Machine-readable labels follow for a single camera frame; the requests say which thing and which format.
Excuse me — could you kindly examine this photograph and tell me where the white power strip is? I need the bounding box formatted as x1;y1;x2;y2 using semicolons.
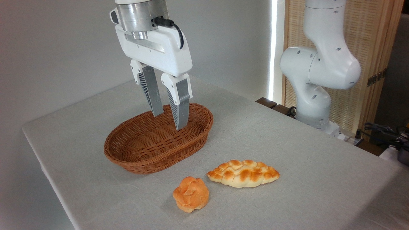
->
339;129;365;146

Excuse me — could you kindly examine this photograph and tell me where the dark metal screen hinge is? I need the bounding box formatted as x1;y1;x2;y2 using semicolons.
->
367;68;388;87

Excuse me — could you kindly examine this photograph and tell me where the light grey tablecloth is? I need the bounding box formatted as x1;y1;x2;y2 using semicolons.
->
22;67;409;230

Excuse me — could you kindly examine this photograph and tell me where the long braided bread loaf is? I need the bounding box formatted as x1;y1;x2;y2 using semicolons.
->
207;160;280;188

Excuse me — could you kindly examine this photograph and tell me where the dark wooden board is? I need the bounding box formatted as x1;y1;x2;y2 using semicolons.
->
255;97;297;119

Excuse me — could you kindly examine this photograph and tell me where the black cable bundle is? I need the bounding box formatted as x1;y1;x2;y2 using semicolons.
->
364;122;409;148

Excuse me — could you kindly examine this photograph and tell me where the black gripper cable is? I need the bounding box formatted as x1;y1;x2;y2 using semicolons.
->
154;16;185;50

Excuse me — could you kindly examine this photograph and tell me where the brown oval wicker basket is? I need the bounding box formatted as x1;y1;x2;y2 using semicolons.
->
104;103;214;174

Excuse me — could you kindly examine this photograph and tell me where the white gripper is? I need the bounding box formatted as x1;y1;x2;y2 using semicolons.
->
110;8;193;131

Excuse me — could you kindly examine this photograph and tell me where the wooden bamboo screen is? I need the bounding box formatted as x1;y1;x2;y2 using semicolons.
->
282;0;405;135

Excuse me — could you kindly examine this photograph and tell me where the round orange bread roll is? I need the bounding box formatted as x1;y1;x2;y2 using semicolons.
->
173;176;210;213

